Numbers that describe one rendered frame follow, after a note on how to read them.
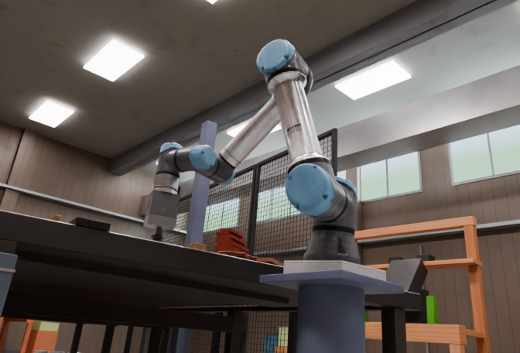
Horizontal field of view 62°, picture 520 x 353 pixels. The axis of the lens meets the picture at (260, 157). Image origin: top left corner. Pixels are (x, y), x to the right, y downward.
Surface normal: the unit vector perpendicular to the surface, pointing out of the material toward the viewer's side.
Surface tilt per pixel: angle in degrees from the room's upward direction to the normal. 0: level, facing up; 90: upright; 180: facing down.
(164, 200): 90
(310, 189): 100
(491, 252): 90
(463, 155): 90
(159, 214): 90
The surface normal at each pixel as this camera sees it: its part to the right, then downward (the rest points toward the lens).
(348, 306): 0.36, -0.34
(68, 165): 0.69, -0.23
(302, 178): -0.46, -0.22
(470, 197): -0.72, -0.32
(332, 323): -0.11, -0.40
